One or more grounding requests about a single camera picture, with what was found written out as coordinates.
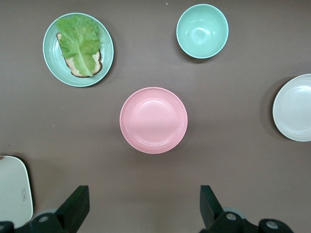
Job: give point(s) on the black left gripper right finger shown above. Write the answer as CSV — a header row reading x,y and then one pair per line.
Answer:
x,y
218,213

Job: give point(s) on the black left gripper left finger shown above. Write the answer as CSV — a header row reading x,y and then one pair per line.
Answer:
x,y
70,211

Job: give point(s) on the pink plate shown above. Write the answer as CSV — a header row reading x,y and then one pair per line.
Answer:
x,y
153,120

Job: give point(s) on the beige plate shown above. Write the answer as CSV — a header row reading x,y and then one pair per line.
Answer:
x,y
295,108

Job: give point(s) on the bread slice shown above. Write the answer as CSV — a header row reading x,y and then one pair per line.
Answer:
x,y
73,65

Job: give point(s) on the green lettuce leaf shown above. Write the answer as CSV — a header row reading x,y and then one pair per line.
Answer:
x,y
79,41

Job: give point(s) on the green plate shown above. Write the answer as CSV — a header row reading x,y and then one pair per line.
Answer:
x,y
107,43

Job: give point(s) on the small green bowl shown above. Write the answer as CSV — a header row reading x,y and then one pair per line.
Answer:
x,y
202,30

